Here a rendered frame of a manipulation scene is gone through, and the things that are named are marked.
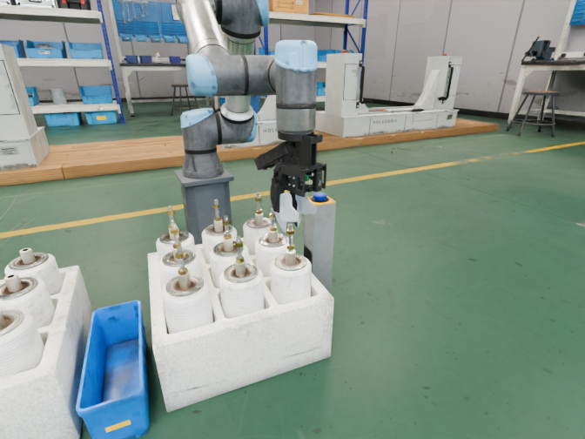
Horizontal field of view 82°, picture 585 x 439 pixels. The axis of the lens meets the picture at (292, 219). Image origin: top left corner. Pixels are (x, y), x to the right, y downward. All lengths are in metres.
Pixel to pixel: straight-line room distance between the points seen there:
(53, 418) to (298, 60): 0.77
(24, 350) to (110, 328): 0.27
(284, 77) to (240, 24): 0.46
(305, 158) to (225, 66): 0.23
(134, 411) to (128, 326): 0.29
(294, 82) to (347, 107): 2.73
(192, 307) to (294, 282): 0.22
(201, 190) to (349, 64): 2.33
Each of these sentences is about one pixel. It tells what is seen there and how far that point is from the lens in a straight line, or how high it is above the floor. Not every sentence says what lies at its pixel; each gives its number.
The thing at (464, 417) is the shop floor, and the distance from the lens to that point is 0.88.
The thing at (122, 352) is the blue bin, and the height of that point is 0.00.
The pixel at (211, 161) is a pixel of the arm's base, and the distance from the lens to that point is 1.26.
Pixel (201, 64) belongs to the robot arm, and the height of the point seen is 0.67.
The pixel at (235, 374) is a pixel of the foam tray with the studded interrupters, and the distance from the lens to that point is 0.82.
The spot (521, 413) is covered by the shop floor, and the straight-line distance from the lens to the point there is 0.94.
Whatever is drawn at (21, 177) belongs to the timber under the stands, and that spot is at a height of 0.04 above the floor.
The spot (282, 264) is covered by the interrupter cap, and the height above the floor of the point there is 0.25.
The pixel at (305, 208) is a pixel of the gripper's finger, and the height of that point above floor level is 0.38.
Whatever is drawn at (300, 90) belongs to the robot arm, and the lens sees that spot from 0.62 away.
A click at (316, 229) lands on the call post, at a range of 0.97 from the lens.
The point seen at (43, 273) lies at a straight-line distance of 0.96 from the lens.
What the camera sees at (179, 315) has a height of 0.21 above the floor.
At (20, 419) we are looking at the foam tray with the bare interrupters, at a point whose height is 0.10.
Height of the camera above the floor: 0.66
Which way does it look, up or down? 24 degrees down
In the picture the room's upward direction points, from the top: straight up
